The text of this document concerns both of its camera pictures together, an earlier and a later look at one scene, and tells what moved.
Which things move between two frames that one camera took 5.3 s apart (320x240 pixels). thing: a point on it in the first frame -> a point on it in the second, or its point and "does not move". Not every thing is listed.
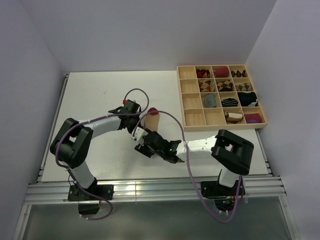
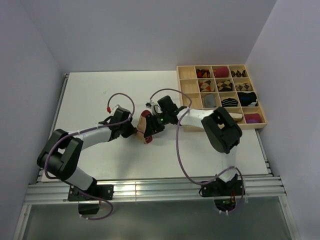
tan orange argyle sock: (205, 86) does not move
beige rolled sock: (233, 118) does not move
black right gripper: (144, 150) -> (151, 126)
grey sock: (210, 101) does not move
